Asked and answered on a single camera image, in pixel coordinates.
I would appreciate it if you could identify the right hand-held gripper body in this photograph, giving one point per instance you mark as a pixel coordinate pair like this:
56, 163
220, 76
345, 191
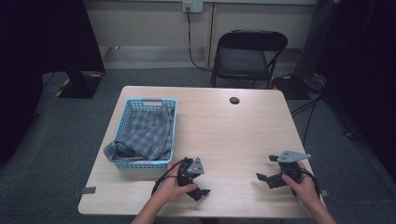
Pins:
291, 165

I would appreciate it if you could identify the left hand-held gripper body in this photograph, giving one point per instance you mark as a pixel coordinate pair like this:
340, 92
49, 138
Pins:
188, 174

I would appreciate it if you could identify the blue plaid cloth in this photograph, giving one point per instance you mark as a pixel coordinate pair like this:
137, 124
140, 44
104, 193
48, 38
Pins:
146, 133

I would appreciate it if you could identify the light blue plastic basket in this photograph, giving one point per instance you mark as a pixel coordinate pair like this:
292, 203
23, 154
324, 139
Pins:
123, 123

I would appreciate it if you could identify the person's left hand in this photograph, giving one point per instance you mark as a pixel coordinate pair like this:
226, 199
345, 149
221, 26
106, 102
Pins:
171, 189

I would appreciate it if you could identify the person's right hand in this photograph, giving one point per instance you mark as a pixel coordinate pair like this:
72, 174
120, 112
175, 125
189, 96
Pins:
303, 189

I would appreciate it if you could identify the small grey tape piece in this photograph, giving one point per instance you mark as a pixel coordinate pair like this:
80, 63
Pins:
324, 193

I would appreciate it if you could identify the black tripod stand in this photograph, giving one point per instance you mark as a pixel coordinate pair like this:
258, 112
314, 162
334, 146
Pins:
311, 109

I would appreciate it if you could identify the grey tape strip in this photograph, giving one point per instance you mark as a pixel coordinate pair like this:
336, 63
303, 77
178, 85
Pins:
88, 190

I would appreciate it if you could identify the black folding chair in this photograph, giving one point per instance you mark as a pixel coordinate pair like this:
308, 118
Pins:
246, 59

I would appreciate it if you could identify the grey upright panel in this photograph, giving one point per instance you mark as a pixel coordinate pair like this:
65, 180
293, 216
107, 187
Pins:
314, 40

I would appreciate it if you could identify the dark curtain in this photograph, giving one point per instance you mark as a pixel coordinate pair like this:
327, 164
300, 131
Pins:
40, 46
364, 62

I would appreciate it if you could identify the black stand base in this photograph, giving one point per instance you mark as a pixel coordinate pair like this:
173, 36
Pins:
79, 85

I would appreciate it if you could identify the white wall socket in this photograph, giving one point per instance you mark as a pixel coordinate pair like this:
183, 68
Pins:
193, 6

